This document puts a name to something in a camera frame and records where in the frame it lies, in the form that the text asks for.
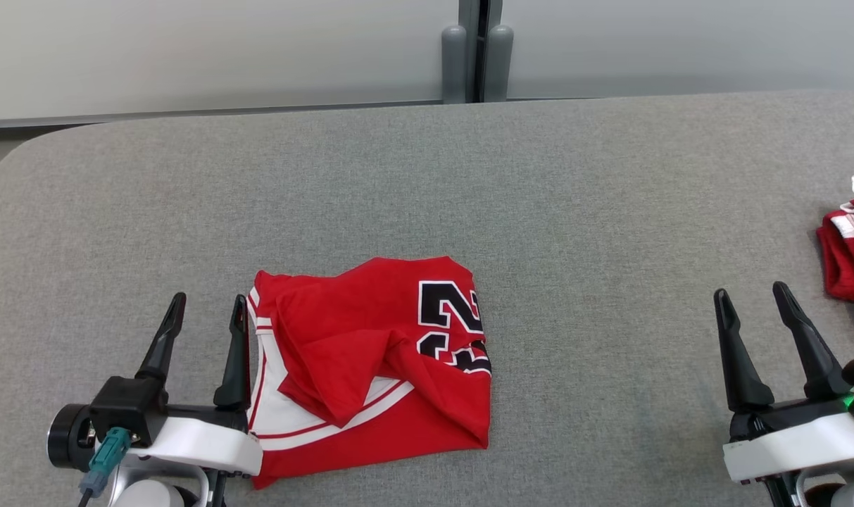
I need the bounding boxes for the red shorts with white stripe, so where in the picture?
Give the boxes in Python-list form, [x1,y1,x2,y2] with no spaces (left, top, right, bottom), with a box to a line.
[816,173,854,351]

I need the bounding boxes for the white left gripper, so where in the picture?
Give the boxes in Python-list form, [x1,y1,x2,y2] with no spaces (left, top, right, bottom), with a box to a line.
[126,292,264,507]

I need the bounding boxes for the red and white jersey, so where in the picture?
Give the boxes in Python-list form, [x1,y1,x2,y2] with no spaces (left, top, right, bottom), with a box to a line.
[247,255,494,491]

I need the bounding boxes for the teal cable connector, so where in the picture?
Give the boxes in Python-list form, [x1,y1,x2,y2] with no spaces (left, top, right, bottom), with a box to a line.
[79,427,132,498]

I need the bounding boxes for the grey partition post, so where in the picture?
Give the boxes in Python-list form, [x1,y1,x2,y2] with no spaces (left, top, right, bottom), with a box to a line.
[458,0,503,104]

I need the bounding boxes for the grey wall baseboard strip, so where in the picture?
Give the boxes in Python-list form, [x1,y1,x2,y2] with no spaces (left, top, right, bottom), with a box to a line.
[0,100,446,130]

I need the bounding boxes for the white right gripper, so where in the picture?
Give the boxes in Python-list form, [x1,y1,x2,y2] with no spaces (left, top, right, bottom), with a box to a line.
[713,282,854,507]

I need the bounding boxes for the grey rounded post cap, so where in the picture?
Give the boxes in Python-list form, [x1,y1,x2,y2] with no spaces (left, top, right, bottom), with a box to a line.
[484,24,515,102]
[441,25,468,105]

